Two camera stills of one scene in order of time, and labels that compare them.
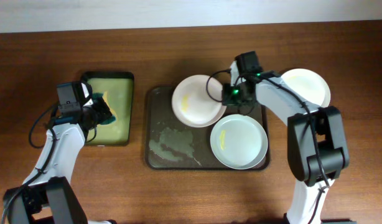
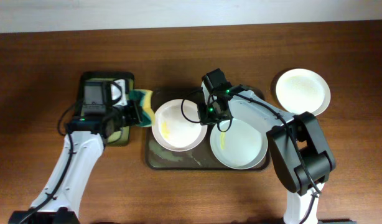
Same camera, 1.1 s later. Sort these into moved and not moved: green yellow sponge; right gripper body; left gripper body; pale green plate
Moved: green yellow sponge; left gripper body; right gripper body
Not moved: pale green plate
